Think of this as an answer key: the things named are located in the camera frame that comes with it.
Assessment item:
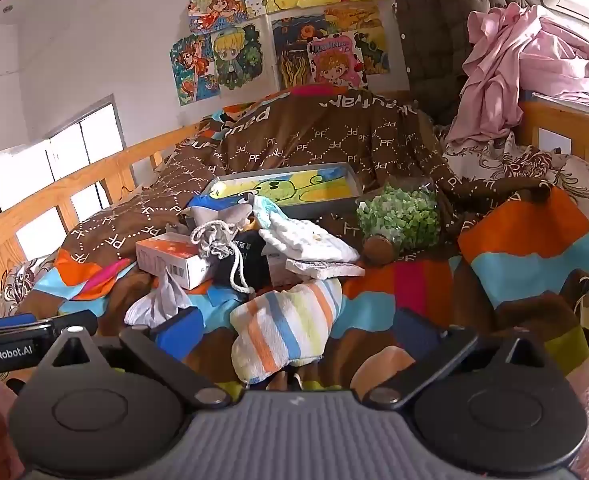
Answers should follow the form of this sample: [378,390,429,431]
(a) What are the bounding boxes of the orange white box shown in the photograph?
[135,232,220,291]

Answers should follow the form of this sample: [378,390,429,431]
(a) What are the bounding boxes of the white textured pad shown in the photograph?
[285,257,366,280]

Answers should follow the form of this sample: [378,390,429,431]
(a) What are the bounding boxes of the grey mesh cloth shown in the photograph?
[124,270,196,327]

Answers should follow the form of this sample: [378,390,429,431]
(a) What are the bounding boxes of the black printed cloth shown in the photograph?
[213,230,275,291]

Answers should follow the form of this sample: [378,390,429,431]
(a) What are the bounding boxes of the wooden bed frame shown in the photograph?
[0,100,589,296]

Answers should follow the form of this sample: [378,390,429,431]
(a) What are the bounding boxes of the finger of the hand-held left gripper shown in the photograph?
[0,313,38,332]
[0,310,100,343]

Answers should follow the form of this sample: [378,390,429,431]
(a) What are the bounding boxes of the pink cloth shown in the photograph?
[447,2,589,143]

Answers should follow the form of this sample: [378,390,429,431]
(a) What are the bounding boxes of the white blue printed packet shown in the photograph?
[251,195,296,232]

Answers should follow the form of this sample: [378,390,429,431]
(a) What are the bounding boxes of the brown quilted jacket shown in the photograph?
[395,0,535,127]

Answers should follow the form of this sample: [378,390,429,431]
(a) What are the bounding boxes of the brown patterned quilt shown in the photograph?
[24,87,589,396]

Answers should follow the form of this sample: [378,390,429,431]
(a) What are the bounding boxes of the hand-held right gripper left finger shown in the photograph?
[34,306,232,407]

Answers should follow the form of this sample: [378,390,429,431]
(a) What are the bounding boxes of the striped towel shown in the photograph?
[230,277,345,386]

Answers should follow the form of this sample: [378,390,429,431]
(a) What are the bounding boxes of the bag of green beads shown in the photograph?
[357,177,442,267]

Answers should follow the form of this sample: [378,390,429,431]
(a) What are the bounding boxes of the window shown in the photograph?
[0,95,128,261]

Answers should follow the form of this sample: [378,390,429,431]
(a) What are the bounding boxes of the cartoon painted sheet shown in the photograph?
[189,169,356,211]

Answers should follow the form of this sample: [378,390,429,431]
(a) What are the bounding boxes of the grey drawstring bag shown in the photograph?
[189,205,256,294]

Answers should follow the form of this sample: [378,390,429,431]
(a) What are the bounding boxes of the group of colourful wall drawings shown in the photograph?
[169,0,415,107]

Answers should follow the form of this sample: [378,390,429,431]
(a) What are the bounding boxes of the grey tray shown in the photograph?
[199,162,371,212]

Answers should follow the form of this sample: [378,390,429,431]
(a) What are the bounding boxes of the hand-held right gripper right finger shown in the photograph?
[364,309,555,407]

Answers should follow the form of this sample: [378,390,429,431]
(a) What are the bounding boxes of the white knit cloth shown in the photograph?
[258,215,361,264]

